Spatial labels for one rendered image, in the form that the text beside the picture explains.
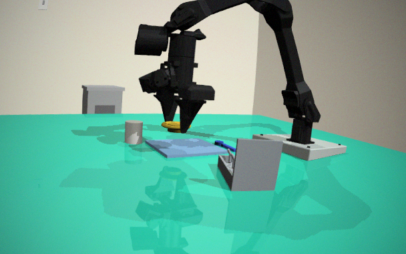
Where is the gold round plate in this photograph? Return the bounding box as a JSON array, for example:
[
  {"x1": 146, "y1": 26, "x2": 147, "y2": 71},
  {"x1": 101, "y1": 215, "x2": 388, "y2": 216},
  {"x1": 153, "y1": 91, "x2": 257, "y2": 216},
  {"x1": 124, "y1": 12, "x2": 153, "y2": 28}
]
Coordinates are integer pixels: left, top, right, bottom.
[{"x1": 161, "y1": 121, "x2": 181, "y2": 133}]

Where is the light blue flat mat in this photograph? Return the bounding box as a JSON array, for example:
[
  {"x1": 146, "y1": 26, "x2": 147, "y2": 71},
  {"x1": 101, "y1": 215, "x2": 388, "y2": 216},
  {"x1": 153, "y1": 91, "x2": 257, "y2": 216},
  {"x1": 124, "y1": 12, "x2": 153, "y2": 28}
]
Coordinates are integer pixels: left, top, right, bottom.
[{"x1": 146, "y1": 138, "x2": 228, "y2": 158}]

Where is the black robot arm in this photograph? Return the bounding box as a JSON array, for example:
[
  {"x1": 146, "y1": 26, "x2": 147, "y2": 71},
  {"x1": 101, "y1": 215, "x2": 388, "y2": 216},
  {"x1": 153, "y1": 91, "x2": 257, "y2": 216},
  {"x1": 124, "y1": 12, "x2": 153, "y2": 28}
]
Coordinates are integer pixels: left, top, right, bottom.
[{"x1": 134, "y1": 0, "x2": 321, "y2": 144}]

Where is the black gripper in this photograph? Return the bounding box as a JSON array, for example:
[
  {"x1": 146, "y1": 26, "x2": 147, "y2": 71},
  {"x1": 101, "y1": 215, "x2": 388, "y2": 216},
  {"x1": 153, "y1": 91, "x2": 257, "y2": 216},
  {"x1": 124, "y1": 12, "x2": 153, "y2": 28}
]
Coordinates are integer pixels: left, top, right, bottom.
[{"x1": 153, "y1": 56, "x2": 215, "y2": 133}]

